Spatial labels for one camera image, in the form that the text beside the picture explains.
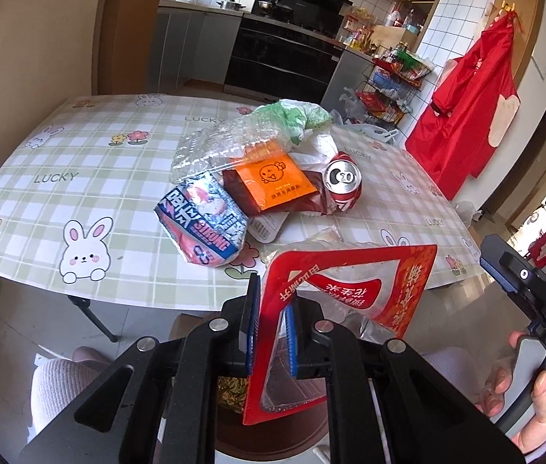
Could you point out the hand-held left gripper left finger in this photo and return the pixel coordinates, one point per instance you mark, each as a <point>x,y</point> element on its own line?
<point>252,319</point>

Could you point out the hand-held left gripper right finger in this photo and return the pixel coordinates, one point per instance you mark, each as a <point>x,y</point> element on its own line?
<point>293,338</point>

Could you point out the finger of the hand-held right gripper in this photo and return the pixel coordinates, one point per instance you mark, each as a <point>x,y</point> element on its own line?
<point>505,266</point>

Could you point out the red clear snack bag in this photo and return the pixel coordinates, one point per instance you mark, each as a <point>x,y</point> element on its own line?
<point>340,257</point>

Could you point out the dark red wrapper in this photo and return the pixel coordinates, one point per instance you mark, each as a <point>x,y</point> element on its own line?
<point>319,200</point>

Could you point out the person's right hand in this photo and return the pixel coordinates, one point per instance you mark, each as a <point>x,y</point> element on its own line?
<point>541,415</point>

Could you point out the yellow green wrapper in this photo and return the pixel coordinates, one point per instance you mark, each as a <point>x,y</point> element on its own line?
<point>230,392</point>

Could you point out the blue pink snack wrapper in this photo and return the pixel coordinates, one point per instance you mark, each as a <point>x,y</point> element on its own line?
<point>200,222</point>

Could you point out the person's right leg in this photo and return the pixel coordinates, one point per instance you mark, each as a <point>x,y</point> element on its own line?
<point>452,372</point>

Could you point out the person's leg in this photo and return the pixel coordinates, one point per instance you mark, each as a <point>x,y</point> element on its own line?
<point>452,372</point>
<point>60,391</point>

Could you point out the orange packet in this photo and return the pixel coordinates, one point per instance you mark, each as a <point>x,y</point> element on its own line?
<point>273,179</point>

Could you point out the crushed red soda can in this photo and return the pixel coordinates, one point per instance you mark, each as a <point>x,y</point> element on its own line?
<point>343,193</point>

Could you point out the black table leg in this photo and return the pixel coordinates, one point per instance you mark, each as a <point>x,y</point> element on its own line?
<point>94,319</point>

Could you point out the red apron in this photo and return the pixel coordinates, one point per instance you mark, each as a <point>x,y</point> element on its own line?
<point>466,106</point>

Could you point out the person's left leg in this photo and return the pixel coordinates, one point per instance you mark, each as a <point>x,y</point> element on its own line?
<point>60,391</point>

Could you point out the green white plastic bag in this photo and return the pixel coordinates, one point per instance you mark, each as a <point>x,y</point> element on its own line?
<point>302,116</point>

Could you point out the clear plastic bag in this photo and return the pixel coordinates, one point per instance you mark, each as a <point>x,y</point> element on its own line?
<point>350,104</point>

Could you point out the grey narrow cabinet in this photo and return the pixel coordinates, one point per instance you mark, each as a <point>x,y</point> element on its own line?
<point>348,77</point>

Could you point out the wooden counter box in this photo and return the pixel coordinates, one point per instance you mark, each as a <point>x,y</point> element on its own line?
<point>393,36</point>

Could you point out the black built-in oven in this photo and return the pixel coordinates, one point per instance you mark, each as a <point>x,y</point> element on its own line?
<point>277,63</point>

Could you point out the grey kitchen cabinets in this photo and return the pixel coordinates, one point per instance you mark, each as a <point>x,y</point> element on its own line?
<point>195,48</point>

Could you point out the black wok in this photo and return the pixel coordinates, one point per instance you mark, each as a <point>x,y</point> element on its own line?
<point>273,8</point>

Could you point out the steel pot with lid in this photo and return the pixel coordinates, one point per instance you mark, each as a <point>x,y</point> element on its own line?
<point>231,5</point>

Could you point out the brown wooden partition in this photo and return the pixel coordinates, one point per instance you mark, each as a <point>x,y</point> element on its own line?
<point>125,24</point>

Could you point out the beige refrigerator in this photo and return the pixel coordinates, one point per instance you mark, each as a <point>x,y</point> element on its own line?
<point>26,58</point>

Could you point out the yellow wall hook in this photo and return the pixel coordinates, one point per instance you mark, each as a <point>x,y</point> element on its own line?
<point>507,7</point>

